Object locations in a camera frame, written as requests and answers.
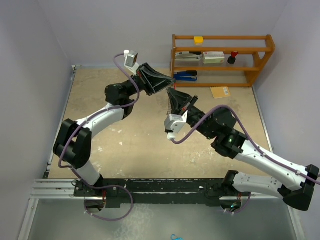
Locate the yellow block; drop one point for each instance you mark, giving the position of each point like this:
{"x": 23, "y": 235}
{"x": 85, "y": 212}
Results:
{"x": 198, "y": 40}

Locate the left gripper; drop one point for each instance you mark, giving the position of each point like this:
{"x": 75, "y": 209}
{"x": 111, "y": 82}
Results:
{"x": 155, "y": 81}

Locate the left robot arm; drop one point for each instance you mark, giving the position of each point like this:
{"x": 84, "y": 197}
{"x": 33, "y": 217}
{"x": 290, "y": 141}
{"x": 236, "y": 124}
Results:
{"x": 74, "y": 141}

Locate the white cardboard box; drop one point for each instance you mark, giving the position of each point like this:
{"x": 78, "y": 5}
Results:
{"x": 213, "y": 57}

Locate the blue stapler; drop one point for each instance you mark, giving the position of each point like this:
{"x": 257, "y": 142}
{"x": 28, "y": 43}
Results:
{"x": 187, "y": 76}

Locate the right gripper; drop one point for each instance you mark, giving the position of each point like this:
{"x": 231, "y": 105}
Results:
{"x": 179, "y": 100}

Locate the blue object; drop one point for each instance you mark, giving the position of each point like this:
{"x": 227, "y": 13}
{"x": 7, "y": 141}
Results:
{"x": 175, "y": 237}

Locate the grey stapler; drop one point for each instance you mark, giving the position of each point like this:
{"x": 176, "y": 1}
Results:
{"x": 188, "y": 56}

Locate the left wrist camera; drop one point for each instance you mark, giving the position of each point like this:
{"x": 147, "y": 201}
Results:
{"x": 130, "y": 61}

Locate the wooden shelf rack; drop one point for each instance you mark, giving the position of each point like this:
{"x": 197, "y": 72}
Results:
{"x": 245, "y": 54}

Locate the red grey key holder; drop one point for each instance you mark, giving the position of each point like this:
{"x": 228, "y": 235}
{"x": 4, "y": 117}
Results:
{"x": 172, "y": 103}

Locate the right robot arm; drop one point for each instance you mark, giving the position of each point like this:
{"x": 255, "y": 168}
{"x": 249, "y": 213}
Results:
{"x": 290, "y": 182}

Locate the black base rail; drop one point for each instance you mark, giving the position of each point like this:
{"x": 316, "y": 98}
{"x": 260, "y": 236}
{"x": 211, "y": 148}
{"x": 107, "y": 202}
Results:
{"x": 212, "y": 192}

